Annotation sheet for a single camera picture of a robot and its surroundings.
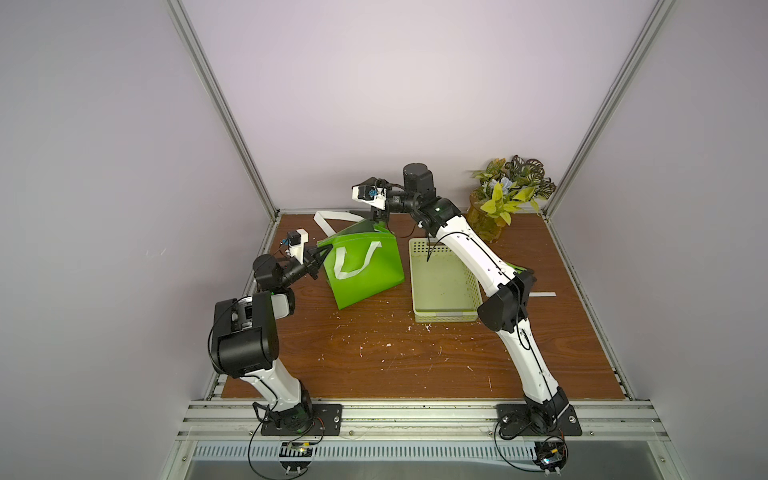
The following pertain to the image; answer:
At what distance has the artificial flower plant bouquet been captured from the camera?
0.92m

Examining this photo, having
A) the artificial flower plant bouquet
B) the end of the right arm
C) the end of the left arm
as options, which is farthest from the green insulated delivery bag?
the artificial flower plant bouquet

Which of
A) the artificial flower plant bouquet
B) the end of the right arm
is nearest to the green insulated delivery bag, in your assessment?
the end of the right arm

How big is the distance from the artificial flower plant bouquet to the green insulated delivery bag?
33 centimetres

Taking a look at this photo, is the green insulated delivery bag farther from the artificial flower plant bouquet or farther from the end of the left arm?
the artificial flower plant bouquet

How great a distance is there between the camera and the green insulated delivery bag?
0.86m

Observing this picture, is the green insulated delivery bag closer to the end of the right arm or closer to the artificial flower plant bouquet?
the end of the right arm
